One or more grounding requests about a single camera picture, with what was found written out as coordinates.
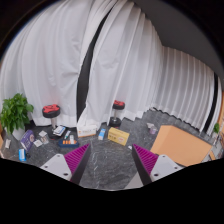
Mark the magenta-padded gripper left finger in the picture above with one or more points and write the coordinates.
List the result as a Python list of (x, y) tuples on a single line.
[(56, 165)]

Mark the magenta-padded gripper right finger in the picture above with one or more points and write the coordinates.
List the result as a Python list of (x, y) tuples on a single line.
[(165, 164)]

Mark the dark blue power strip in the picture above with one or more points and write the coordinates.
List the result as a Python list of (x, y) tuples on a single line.
[(68, 144)]

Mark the orange table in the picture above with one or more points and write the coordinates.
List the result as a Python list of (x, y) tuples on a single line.
[(181, 145)]

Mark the small white packet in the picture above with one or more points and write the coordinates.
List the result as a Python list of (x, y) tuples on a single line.
[(37, 143), (42, 133), (44, 140)]

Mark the white tube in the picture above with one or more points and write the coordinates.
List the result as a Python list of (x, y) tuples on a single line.
[(67, 134)]

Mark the purple box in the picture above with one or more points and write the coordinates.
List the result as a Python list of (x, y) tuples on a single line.
[(27, 140)]

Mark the small white wrapper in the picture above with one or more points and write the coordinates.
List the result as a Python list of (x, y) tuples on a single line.
[(130, 147)]

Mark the small white pouch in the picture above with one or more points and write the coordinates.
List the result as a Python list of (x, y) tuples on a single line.
[(7, 143)]

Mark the yellow cardboard box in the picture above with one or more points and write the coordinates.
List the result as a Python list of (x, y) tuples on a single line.
[(118, 136)]

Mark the black stool with red top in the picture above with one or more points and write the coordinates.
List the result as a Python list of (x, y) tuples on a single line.
[(51, 110), (117, 106)]

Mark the small blue and white box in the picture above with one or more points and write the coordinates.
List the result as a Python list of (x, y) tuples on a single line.
[(101, 134)]

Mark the small green plant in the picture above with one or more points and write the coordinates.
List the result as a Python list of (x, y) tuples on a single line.
[(216, 128)]

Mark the potted green plant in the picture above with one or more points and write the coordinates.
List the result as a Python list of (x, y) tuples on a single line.
[(15, 111)]

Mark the white pleated curtain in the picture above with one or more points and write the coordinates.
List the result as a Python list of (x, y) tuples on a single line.
[(186, 86)]

